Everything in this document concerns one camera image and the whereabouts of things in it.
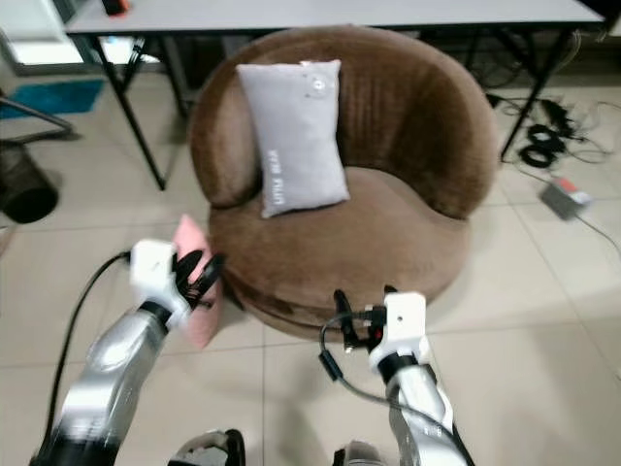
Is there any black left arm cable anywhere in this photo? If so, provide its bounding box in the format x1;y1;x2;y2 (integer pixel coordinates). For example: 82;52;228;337
63;250;135;428

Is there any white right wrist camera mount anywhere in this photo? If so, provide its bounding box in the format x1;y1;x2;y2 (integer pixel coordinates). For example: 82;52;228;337
383;291;430;368

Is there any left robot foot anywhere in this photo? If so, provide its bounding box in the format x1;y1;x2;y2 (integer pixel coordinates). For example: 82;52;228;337
175;429;246;466

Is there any blue floor mat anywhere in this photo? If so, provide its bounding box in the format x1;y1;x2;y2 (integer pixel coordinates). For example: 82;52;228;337
2;78;106;119

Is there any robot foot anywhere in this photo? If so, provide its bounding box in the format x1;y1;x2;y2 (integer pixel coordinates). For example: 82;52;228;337
333;442;389;466
175;429;246;466

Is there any black cable coil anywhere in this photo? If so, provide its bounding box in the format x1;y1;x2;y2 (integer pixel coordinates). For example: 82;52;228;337
519;146;559;169
529;124;571;149

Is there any grey metal tube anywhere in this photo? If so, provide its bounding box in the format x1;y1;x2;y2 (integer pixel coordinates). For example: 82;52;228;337
0;97;74;137

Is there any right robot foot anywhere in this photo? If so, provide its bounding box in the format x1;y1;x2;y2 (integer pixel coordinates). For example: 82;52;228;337
333;442;389;466

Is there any thin grey power cable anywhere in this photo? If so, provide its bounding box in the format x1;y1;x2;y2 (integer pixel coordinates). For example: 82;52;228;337
577;214;621;255

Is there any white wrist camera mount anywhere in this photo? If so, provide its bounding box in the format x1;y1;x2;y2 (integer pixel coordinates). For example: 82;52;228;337
383;291;430;368
129;240;190;326

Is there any black cylindrical bin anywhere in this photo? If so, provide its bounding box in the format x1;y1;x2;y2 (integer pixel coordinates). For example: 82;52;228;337
2;144;59;224

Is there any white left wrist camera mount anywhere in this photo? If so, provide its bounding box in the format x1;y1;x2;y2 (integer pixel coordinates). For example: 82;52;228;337
129;240;190;326

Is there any grey table with black legs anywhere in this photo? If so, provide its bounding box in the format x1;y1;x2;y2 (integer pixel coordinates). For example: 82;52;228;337
63;0;607;190

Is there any brown round sofa chair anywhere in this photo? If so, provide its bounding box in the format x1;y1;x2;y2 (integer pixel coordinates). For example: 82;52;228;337
189;26;501;341

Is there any grey power strip box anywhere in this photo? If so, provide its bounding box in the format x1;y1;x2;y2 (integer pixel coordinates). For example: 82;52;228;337
541;177;593;219

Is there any pink pillow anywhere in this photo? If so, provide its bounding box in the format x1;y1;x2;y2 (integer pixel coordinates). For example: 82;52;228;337
173;216;224;350

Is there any grey printed pillow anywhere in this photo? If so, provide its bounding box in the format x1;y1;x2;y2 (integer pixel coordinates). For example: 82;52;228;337
237;60;350;218

